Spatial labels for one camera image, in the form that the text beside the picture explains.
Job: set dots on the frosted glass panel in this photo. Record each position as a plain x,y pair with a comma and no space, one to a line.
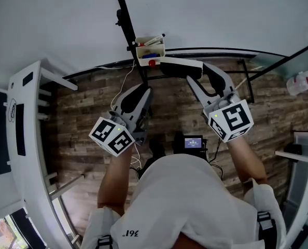
291,58

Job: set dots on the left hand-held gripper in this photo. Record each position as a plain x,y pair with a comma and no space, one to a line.
117,139

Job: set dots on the black rounded object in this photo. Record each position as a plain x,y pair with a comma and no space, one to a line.
293,149

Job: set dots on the clear plastic bottle red label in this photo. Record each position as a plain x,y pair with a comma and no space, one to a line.
299,84

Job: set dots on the blue marker pen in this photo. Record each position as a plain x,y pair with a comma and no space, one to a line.
148,56

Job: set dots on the person's left forearm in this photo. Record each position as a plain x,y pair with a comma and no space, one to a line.
115,180

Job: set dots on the person's left black shoe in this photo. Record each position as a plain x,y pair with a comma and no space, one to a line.
157,148

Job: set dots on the white tray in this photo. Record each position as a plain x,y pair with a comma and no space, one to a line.
150,49

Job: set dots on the white marker pen black cap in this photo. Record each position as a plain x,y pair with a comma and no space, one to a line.
154,39

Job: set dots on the person's right forearm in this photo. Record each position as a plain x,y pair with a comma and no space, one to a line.
247,159

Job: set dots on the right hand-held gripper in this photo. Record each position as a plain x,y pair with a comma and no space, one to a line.
231,118

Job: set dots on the black flat device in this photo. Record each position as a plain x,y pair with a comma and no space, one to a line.
302,236

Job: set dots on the small black screen device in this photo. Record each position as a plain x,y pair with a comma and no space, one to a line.
193,143

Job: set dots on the person's right black shoe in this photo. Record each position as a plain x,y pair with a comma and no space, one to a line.
179,143

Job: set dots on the white stick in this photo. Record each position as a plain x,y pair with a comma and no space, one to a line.
247,79

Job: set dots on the black framed window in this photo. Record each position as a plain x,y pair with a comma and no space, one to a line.
27,229

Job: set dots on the small black flat pad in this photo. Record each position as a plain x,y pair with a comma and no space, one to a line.
28,79

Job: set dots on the person's black shoe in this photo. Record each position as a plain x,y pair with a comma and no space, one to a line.
179,143
157,148

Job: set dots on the person's white t-shirt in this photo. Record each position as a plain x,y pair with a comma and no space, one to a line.
180,201

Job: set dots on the red round knob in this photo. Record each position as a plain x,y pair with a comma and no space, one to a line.
152,63

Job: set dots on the black keyboard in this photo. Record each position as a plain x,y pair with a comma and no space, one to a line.
20,130

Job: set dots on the white table frame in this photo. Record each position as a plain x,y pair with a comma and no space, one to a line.
301,191

